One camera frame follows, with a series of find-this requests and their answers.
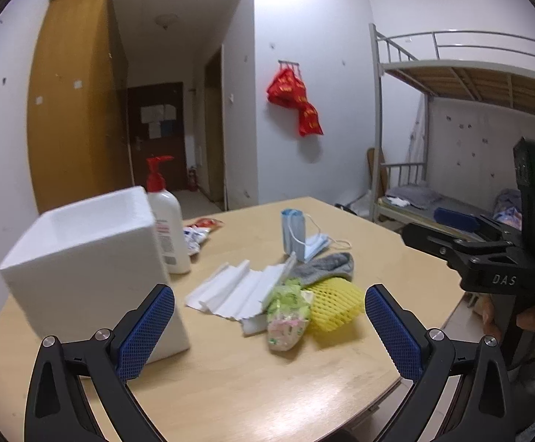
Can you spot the white lotion pump bottle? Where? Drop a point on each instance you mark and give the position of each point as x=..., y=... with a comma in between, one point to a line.
x=168, y=218

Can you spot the red snack wrapper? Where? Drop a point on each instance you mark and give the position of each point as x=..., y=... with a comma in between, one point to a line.
x=211, y=224

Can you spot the blue folded face mask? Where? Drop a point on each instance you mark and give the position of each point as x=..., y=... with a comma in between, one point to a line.
x=294, y=228

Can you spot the dark brown door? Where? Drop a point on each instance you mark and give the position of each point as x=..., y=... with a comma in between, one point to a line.
x=157, y=128

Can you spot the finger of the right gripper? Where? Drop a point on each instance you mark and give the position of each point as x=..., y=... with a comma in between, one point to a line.
x=455, y=219

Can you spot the metal bunk bed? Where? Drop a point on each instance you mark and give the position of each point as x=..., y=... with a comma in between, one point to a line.
x=450, y=105

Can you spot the grey sock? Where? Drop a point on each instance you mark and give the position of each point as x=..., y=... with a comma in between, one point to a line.
x=339, y=264

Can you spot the ceiling lamp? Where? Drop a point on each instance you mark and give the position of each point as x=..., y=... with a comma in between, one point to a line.
x=166, y=20

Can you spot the red fire extinguisher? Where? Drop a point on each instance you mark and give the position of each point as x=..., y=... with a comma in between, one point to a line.
x=192, y=179

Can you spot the person's right hand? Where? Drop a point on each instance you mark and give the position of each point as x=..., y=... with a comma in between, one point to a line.
x=532, y=326

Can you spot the white folded paper towel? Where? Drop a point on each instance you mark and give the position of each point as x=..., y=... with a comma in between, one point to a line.
x=240, y=293

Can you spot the green snack bag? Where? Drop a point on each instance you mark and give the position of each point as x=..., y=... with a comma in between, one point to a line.
x=288, y=315

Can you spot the white printed wrapper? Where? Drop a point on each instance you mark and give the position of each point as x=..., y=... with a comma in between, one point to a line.
x=195, y=237

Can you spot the blue face mask flat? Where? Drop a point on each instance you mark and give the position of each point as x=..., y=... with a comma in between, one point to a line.
x=316, y=244

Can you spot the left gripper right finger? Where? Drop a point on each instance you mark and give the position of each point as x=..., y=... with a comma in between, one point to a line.
x=480, y=409

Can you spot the wooden wardrobe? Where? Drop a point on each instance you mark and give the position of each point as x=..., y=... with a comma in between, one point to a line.
x=77, y=105

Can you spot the red hanging bags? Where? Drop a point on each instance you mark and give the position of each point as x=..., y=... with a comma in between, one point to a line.
x=288, y=90

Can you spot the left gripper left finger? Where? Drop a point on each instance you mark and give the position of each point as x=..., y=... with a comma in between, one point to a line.
x=57, y=408

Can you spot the yellow foam fruit net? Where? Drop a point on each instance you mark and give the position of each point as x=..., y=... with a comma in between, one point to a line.
x=335, y=303

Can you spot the white foam box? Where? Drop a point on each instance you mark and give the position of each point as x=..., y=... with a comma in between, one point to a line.
x=82, y=267

